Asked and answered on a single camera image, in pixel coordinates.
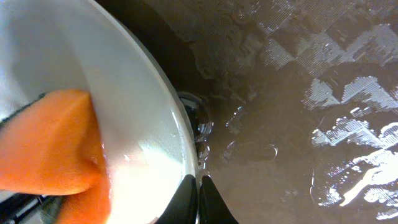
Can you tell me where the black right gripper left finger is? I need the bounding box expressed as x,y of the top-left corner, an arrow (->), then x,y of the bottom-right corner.
155,174 -> 197,224

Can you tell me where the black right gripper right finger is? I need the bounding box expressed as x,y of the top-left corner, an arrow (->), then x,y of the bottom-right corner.
199,175 -> 238,224

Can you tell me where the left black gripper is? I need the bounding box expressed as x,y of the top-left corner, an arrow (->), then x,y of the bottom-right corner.
1,193 -> 62,224

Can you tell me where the pale green plate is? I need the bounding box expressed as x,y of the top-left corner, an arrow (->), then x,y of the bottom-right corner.
1,0 -> 197,223

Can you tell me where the orange green scrub sponge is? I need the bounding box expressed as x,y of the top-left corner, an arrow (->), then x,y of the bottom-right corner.
1,90 -> 111,223

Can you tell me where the large brown serving tray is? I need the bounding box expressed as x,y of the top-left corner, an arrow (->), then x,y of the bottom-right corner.
101,0 -> 397,223

